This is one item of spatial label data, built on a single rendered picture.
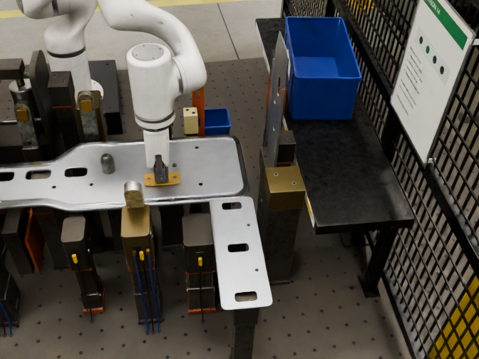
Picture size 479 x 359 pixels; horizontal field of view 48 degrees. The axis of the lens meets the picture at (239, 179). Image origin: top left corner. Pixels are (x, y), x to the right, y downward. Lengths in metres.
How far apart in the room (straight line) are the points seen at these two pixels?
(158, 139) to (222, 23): 2.87
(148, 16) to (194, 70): 0.14
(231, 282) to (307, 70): 0.74
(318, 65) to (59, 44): 0.78
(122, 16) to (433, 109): 0.63
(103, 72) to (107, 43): 1.76
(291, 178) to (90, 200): 0.45
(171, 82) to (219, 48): 2.60
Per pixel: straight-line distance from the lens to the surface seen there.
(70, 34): 1.74
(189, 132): 1.38
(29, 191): 1.31
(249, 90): 2.07
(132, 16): 1.10
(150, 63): 1.03
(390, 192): 1.26
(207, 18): 4.00
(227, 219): 1.18
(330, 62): 1.64
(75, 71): 1.80
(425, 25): 1.16
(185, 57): 1.09
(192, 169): 1.30
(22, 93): 1.44
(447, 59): 1.07
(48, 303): 1.48
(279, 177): 1.20
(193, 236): 1.18
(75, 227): 1.22
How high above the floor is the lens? 1.90
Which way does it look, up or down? 45 degrees down
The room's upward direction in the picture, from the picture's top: 2 degrees clockwise
